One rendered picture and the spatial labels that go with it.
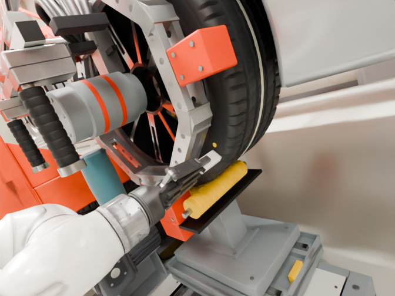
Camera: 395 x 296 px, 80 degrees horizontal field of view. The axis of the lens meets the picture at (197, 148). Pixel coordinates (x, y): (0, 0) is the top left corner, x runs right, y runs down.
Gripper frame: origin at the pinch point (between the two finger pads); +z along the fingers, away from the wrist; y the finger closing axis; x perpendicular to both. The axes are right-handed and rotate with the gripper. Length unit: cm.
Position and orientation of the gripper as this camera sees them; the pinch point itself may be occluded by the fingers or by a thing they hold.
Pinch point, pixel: (207, 161)
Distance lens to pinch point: 56.0
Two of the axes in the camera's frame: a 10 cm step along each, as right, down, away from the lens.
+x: -7.2, -6.0, 3.6
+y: 2.1, -6.8, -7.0
